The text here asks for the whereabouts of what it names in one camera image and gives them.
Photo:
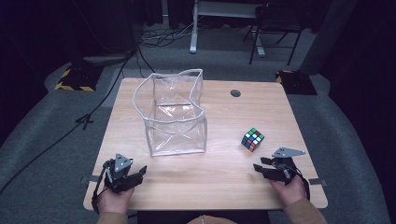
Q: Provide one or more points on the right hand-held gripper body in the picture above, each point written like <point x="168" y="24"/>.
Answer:
<point x="284" y="168"/>

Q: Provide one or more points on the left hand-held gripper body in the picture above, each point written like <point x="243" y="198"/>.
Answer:
<point x="115" y="179"/>

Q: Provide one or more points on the multicoloured puzzle cube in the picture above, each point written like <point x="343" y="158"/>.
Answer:
<point x="252" y="139"/>

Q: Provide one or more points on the clear plastic bag white trim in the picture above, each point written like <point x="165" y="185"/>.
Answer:
<point x="172" y="115"/>

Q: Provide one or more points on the person's left hand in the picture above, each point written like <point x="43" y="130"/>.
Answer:
<point x="114" y="200"/>

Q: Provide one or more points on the person's right hand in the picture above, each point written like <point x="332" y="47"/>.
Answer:
<point x="289" y="191"/>

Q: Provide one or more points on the grey tape strip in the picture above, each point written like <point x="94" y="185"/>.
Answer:
<point x="317" y="182"/>
<point x="91" y="179"/>

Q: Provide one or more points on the person's tan torso clothing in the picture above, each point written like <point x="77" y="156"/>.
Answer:
<point x="212" y="219"/>

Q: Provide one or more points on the round grey table grommet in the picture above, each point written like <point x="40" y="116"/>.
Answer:
<point x="235" y="93"/>

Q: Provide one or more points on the black yellow-striped stand base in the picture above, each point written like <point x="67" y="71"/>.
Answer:
<point x="295" y="81"/>
<point x="76" y="77"/>

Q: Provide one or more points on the black metal chair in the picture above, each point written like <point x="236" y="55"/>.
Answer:
<point x="275" y="28"/>

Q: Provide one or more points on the white desk frame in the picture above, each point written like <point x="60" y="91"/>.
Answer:
<point x="214" y="18"/>

